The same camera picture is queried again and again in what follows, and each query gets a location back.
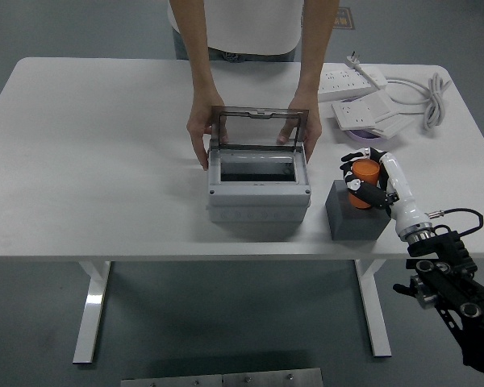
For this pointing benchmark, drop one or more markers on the person's left hand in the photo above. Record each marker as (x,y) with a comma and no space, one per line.
(314,121)

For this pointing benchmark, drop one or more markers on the person's right hand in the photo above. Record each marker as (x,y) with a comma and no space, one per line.
(199,117)

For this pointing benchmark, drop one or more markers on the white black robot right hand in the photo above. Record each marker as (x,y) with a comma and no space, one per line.
(403,197)

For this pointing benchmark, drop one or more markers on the orange cylinder battery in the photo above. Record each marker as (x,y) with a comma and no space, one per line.
(367,171)

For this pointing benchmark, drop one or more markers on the transparent hinged box lid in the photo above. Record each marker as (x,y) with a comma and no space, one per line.
(250,129)

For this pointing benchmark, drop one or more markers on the grey plastic electrical box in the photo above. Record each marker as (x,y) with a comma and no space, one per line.
(258,195)

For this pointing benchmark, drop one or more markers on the person's left forearm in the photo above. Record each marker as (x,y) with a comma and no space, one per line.
(314,52)

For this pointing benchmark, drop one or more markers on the person's right forearm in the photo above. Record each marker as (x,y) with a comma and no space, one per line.
(197,52)

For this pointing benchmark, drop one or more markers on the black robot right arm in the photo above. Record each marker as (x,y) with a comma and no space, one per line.
(451,250)

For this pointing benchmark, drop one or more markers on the white square socket panel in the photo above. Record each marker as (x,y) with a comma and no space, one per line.
(353,115)

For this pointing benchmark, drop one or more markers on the purple round disc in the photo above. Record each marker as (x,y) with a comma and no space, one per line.
(363,136)

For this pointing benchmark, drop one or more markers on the long white power strip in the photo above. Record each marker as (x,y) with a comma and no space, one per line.
(347,80)

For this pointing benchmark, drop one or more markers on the grey block holder with hole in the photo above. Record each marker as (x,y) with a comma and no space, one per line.
(355,227)

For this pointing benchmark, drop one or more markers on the white power plug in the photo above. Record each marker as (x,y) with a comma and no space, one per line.
(351,60)

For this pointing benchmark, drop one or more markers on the person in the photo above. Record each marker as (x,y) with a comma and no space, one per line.
(250,28)

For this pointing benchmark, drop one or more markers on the brown floor sign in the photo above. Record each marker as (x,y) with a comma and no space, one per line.
(345,18)

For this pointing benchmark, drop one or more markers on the white table leg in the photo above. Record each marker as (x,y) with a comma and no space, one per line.
(90,314)
(377,314)

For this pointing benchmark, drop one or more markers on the black perforated bracket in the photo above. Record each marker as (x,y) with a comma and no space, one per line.
(410,264)

